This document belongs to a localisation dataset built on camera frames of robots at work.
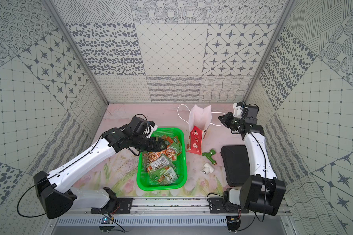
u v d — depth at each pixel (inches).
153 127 27.1
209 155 35.6
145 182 31.6
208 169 33.0
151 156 33.8
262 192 15.8
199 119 35.9
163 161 32.9
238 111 28.5
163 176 30.8
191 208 29.1
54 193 14.9
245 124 22.3
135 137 25.0
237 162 33.0
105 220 28.0
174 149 34.7
